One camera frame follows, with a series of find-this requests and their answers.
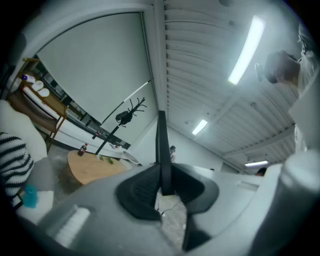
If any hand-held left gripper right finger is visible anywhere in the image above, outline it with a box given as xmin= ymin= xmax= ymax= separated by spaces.
xmin=172 ymin=161 xmax=286 ymax=252

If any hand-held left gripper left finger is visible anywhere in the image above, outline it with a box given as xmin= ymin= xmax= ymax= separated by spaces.
xmin=37 ymin=164 xmax=187 ymax=256

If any dark framed picture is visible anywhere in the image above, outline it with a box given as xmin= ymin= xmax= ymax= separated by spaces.
xmin=155 ymin=110 xmax=176 ymax=196

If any light wooden coffee table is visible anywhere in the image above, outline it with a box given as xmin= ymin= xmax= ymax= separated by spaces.
xmin=66 ymin=149 xmax=129 ymax=186

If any long ceiling light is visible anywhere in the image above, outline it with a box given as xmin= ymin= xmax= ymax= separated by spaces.
xmin=227 ymin=14 xmax=266 ymax=86
xmin=244 ymin=160 xmax=269 ymax=168
xmin=191 ymin=118 xmax=209 ymax=136

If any round white side table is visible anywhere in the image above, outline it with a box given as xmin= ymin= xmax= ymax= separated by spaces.
xmin=119 ymin=149 xmax=141 ymax=169

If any teal plush item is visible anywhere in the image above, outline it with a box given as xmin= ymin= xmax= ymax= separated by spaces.
xmin=22 ymin=184 xmax=39 ymax=209

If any black coat rack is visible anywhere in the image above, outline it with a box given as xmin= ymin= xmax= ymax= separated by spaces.
xmin=94 ymin=97 xmax=147 ymax=156

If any dark hanging bag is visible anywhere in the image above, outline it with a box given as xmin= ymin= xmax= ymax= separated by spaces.
xmin=115 ymin=110 xmax=134 ymax=125

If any black white striped cloth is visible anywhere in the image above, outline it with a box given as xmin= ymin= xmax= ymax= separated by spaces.
xmin=0 ymin=132 xmax=35 ymax=198

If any brown wooden shelf rack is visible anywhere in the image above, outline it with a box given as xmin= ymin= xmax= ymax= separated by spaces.
xmin=8 ymin=57 xmax=69 ymax=151

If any white armchair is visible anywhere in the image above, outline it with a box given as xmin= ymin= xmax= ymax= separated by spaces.
xmin=0 ymin=99 xmax=55 ymax=225

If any person's white shirt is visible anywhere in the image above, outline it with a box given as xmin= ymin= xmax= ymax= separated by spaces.
xmin=287 ymin=49 xmax=320 ymax=157

